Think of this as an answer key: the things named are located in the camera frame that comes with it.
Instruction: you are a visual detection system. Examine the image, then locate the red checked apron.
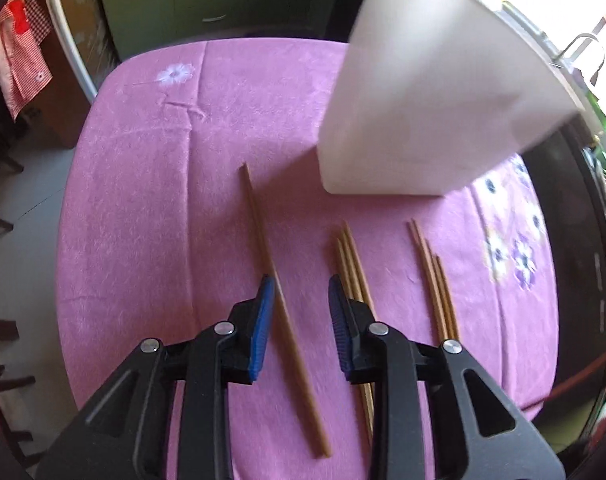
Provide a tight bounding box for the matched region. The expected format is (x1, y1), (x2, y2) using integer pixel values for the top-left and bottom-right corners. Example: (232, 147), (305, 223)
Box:
(0, 0), (54, 121)

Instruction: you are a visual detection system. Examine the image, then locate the red cable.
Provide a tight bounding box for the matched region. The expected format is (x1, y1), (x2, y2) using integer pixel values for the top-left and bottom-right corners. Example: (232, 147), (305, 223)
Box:
(548, 342), (606, 403)

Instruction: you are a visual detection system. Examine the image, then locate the wooden chopstick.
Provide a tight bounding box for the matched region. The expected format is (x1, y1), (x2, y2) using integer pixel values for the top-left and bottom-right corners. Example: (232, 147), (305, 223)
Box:
(434, 255), (460, 339)
(424, 239), (454, 342)
(342, 221), (379, 321)
(330, 230), (371, 436)
(407, 218), (448, 345)
(336, 237), (375, 446)
(239, 162), (332, 459)

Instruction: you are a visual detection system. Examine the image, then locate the pink floral tablecloth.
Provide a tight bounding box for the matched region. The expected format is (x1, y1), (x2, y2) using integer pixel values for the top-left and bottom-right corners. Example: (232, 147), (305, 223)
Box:
(56, 37), (558, 480)

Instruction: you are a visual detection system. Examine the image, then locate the green drawer cabinet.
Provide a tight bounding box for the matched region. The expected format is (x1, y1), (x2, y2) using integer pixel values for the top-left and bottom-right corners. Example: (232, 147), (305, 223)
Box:
(96, 0), (364, 61)

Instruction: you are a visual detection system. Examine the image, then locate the white plastic chopstick holder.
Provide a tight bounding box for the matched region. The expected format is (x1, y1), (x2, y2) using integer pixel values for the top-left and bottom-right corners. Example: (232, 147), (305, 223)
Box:
(317, 0), (586, 196)

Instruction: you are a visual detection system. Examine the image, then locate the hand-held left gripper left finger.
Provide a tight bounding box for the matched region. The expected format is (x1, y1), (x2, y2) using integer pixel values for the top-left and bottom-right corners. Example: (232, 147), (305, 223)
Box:
(36, 274), (276, 480)

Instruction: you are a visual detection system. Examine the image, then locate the white framed glass door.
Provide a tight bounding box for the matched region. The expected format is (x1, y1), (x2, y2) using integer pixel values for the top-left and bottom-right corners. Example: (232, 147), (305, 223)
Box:
(39, 0), (101, 103)

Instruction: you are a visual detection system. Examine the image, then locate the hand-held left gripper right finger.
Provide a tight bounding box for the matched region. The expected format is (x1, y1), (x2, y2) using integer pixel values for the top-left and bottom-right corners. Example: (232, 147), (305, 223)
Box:
(328, 274), (566, 480)

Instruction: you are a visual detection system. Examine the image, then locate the gooseneck metal faucet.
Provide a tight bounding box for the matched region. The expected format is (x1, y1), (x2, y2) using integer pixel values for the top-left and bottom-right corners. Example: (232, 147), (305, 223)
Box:
(558, 32), (606, 86)

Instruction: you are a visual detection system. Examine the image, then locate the dark counter cabinet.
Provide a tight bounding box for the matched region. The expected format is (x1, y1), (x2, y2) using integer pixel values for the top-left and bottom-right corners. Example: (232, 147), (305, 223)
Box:
(525, 110), (606, 456)

